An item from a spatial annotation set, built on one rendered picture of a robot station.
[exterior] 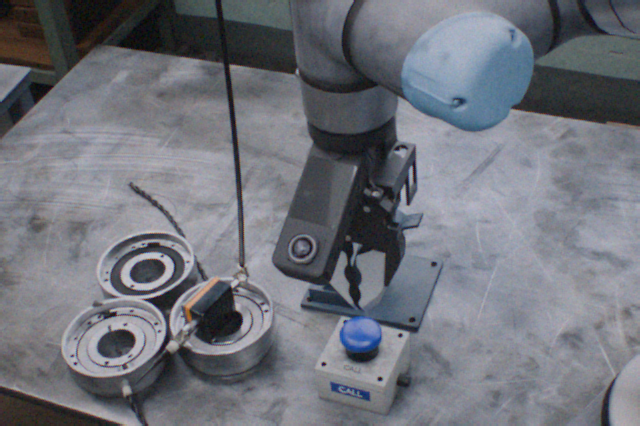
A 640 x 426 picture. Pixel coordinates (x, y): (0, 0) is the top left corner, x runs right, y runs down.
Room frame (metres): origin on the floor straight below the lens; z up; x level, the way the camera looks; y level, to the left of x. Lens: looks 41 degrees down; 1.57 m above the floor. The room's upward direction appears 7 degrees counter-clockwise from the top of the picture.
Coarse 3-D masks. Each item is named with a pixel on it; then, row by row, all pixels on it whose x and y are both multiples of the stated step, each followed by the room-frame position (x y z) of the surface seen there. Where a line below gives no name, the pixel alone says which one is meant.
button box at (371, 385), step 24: (336, 336) 0.66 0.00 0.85; (384, 336) 0.65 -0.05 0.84; (408, 336) 0.65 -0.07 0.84; (336, 360) 0.63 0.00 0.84; (360, 360) 0.62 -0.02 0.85; (384, 360) 0.62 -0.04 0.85; (408, 360) 0.65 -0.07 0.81; (336, 384) 0.61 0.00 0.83; (360, 384) 0.60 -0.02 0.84; (384, 384) 0.59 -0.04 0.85; (408, 384) 0.61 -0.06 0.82; (360, 408) 0.60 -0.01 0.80; (384, 408) 0.59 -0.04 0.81
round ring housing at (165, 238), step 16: (128, 240) 0.84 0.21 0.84; (144, 240) 0.85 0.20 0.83; (160, 240) 0.84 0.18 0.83; (176, 240) 0.84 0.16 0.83; (112, 256) 0.83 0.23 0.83; (144, 256) 0.82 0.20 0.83; (160, 256) 0.82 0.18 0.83; (192, 256) 0.80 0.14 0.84; (96, 272) 0.79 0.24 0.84; (128, 272) 0.80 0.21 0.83; (144, 272) 0.82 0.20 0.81; (160, 272) 0.82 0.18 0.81; (192, 272) 0.78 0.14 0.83; (112, 288) 0.78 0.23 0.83; (144, 288) 0.77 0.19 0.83; (176, 288) 0.76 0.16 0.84; (160, 304) 0.75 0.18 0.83
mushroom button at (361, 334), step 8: (352, 320) 0.65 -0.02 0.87; (360, 320) 0.65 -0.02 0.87; (368, 320) 0.65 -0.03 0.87; (344, 328) 0.64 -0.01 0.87; (352, 328) 0.64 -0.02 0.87; (360, 328) 0.64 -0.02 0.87; (368, 328) 0.64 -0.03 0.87; (376, 328) 0.64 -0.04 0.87; (344, 336) 0.63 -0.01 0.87; (352, 336) 0.63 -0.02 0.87; (360, 336) 0.63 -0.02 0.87; (368, 336) 0.63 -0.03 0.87; (376, 336) 0.63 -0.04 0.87; (344, 344) 0.63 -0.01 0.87; (352, 344) 0.62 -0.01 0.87; (360, 344) 0.62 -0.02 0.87; (368, 344) 0.62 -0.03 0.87; (376, 344) 0.62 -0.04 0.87; (360, 352) 0.62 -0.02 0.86
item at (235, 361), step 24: (192, 288) 0.75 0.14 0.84; (240, 288) 0.75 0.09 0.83; (240, 312) 0.72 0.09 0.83; (264, 312) 0.72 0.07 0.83; (216, 336) 0.69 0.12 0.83; (240, 336) 0.69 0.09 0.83; (264, 336) 0.68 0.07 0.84; (192, 360) 0.67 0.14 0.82; (216, 360) 0.66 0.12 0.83; (240, 360) 0.66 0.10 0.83
